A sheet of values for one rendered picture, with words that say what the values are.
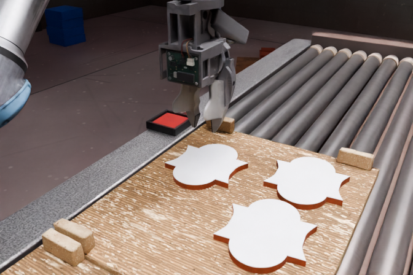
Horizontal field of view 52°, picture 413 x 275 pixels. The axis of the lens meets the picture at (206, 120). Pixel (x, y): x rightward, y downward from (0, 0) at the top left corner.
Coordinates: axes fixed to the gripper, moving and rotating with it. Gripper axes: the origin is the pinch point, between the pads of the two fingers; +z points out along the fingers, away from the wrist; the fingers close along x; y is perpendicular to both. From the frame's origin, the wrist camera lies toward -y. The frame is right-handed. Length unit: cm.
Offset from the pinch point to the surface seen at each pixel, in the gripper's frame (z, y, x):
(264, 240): 8.0, 12.9, 16.5
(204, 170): 8.0, 2.5, 1.1
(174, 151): 9.1, -1.7, -7.9
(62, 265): 9.0, 28.6, -3.6
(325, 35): 8, -95, -8
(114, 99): 103, -180, -195
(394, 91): 11, -60, 21
